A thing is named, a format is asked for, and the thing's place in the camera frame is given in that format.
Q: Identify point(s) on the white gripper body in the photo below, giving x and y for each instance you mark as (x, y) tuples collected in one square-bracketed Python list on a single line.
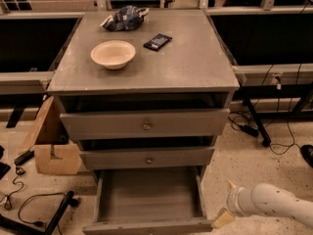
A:
[(232, 201)]

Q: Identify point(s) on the grey bottom drawer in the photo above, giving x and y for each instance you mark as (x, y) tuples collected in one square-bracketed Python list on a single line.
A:
[(149, 201)]

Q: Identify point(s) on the grey drawer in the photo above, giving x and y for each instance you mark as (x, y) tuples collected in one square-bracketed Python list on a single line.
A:
[(144, 124), (146, 158), (149, 201)]

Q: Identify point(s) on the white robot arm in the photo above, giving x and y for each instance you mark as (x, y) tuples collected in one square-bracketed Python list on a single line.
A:
[(264, 200)]

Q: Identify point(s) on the grey top drawer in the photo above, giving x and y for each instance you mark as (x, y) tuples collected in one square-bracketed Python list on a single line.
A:
[(144, 124)]

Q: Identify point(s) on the grey drawer cabinet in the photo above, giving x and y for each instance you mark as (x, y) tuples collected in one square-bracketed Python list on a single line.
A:
[(190, 72)]

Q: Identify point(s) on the grey middle drawer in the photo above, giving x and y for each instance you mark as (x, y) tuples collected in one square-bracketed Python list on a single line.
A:
[(146, 158)]

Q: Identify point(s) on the black table leg right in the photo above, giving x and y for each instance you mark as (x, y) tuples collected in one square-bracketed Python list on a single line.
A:
[(266, 139)]

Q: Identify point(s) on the black round object right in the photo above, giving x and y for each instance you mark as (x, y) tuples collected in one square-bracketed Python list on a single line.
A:
[(307, 153)]

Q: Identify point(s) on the dark blue snack packet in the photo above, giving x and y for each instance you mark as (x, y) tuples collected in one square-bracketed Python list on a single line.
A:
[(157, 42)]

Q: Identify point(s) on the white bowl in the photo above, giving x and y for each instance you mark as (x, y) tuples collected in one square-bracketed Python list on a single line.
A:
[(114, 54)]

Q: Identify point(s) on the brown cardboard box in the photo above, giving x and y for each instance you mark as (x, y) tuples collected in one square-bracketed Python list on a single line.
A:
[(54, 153)]

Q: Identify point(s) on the blue crumpled chip bag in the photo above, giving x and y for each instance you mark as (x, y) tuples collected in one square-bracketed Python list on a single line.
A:
[(127, 18)]

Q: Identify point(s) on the black flat device on floor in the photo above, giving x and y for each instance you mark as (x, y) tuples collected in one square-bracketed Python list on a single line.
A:
[(24, 157)]

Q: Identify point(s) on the black stand leg left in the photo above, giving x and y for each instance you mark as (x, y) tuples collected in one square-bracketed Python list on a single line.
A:
[(21, 229)]

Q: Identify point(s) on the black power adapter with cable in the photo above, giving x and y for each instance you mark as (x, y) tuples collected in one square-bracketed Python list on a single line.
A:
[(251, 129)]

